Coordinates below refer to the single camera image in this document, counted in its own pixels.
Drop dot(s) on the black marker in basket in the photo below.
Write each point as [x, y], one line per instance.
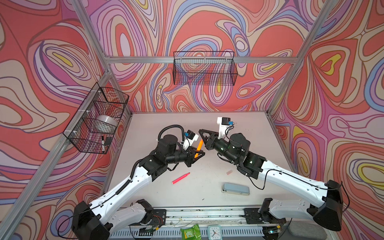
[103, 144]

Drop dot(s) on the back black wire basket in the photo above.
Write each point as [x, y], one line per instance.
[204, 68]

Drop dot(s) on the orange highlighter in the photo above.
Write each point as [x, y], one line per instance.
[199, 148]

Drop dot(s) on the grey pencil case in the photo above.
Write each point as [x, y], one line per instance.
[235, 189]

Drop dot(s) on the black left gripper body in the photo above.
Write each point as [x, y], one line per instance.
[188, 157]

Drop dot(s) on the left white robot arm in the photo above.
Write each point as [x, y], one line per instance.
[103, 216]

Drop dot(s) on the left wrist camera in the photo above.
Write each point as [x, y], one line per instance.
[190, 138]

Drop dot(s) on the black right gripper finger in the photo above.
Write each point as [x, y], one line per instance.
[207, 141]
[208, 132]

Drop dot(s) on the aluminium frame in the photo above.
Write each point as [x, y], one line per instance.
[49, 63]

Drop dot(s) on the black wire basket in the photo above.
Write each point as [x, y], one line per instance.
[93, 132]
[204, 68]

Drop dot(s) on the left black wire basket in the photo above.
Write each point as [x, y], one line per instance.
[93, 132]

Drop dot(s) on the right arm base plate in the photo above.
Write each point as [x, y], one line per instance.
[257, 216]

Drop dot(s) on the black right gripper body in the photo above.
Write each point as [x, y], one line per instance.
[213, 141]

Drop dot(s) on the green snack packet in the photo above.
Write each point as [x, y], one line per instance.
[192, 233]

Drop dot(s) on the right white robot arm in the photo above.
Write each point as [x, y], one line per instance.
[321, 202]

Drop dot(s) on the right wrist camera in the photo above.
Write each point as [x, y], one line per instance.
[225, 125]

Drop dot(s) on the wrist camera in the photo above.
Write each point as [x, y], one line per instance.
[225, 125]
[190, 138]

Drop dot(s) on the silver tape roll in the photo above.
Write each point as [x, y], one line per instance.
[105, 124]

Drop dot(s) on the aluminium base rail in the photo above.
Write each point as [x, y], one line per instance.
[228, 217]

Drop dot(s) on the small white clock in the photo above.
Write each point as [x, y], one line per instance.
[215, 232]

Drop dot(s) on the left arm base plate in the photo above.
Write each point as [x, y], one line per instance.
[156, 217]

